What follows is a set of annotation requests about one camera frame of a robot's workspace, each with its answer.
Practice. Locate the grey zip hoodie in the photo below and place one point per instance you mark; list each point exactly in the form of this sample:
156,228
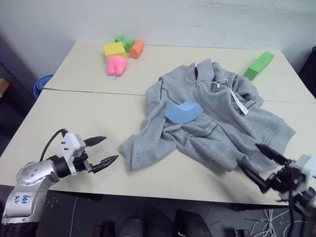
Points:
217,133

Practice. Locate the long green foam block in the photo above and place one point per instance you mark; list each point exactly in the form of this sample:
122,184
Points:
259,65

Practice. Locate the blue round bucket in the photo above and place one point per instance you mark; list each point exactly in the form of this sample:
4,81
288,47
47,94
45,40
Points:
39,85

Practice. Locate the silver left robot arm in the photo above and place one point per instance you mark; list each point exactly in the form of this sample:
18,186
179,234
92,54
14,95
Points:
27,182

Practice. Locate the brown cardboard box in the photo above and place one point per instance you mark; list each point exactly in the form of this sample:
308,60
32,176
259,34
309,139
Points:
3,86

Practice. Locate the orange foam cylinder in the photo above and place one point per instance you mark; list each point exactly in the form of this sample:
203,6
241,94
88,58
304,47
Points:
137,49

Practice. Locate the yellow foam cube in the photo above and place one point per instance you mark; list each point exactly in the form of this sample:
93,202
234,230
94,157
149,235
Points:
114,49

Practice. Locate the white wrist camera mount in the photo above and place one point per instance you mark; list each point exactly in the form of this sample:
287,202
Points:
307,165
70,144

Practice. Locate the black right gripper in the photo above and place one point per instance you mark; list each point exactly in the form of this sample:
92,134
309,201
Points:
287,180

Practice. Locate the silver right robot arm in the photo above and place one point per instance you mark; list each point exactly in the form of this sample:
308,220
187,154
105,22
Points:
308,200

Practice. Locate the white paper hoodie tag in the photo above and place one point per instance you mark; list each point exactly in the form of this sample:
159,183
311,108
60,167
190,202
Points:
239,103

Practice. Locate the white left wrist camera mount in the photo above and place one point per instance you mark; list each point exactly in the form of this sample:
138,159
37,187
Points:
70,144

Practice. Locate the blue curved foam piece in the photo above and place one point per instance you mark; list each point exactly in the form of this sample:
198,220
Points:
182,112

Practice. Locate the pink plush toy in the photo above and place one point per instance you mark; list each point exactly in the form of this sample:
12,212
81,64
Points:
116,65

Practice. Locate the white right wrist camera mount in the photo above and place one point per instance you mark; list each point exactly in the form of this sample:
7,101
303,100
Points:
307,165

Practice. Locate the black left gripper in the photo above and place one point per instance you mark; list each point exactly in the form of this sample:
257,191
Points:
81,163

